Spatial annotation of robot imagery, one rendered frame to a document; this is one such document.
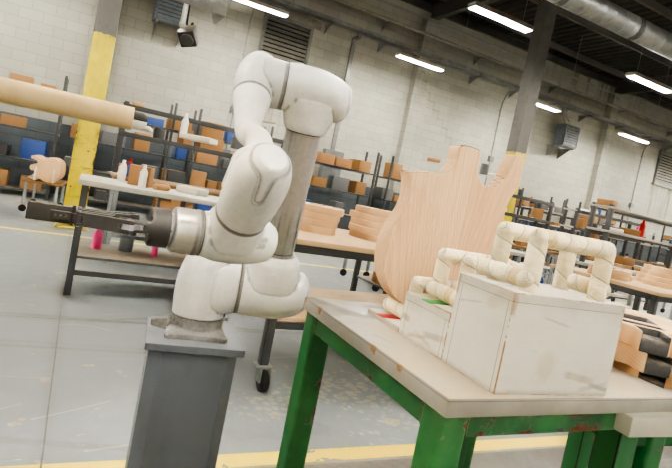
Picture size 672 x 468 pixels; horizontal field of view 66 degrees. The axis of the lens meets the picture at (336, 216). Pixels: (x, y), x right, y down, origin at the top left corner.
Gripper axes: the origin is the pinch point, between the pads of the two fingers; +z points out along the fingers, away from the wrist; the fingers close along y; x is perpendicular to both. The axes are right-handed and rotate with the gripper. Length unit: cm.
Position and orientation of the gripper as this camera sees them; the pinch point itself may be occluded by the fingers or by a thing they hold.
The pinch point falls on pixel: (49, 212)
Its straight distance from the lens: 103.6
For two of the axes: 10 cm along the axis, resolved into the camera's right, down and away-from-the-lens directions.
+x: 1.9, -9.8, -0.4
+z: -8.8, -1.5, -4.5
